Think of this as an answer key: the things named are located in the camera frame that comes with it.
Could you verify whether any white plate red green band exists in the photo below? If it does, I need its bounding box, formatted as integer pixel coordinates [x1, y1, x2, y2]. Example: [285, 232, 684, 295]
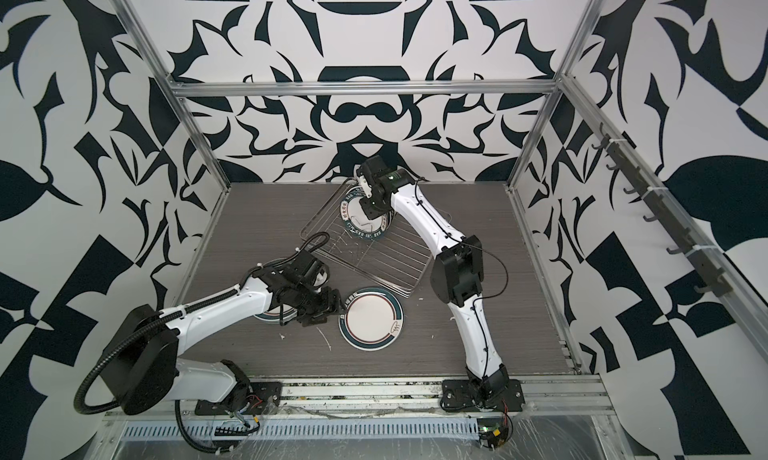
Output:
[254, 305, 297, 325]

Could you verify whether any white plate green rim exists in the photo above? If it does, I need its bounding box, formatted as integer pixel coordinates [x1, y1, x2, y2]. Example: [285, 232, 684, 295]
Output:
[339, 186, 393, 240]

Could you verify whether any wire dish rack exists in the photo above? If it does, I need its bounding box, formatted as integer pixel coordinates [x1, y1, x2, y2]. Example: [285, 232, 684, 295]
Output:
[301, 178, 433, 297]

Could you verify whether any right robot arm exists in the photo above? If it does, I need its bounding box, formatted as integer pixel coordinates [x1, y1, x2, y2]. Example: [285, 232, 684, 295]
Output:
[356, 155, 509, 409]

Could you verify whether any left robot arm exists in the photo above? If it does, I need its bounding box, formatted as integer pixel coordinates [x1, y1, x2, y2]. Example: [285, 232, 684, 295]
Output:
[73, 250, 341, 415]

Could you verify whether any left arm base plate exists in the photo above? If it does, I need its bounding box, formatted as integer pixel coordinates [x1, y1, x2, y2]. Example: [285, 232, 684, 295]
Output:
[194, 381, 283, 416]

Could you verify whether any aluminium frame crossbar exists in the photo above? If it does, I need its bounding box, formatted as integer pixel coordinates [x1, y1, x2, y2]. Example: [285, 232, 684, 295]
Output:
[170, 80, 556, 98]

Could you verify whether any white cable duct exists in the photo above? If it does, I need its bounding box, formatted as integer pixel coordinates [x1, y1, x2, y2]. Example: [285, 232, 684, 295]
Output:
[119, 419, 481, 442]

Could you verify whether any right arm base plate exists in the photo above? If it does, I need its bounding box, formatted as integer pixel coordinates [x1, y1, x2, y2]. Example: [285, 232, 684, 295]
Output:
[439, 379, 526, 413]

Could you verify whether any black corrugated cable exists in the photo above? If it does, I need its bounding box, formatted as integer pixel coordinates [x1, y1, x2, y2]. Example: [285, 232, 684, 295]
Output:
[73, 306, 241, 455]

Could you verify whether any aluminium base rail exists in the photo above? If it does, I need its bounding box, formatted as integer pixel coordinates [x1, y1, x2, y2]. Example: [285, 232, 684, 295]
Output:
[101, 373, 616, 422]

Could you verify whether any wall hook rail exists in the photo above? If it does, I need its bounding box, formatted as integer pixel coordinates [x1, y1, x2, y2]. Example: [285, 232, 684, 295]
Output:
[592, 124, 733, 297]

